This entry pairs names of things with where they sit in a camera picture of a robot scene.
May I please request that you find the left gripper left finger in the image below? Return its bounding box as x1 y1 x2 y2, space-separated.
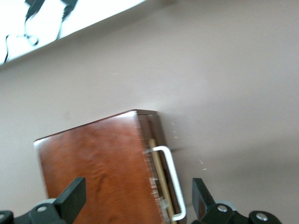
0 177 86 224

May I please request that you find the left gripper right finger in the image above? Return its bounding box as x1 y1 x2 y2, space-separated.
191 178 281 224

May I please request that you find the wooden drawer with white handle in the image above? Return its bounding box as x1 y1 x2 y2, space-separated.
140 113 187 224

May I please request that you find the dark brown wooden cabinet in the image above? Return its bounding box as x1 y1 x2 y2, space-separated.
33 109 163 224

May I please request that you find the looped black cable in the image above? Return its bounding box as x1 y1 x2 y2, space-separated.
3 0 45 64

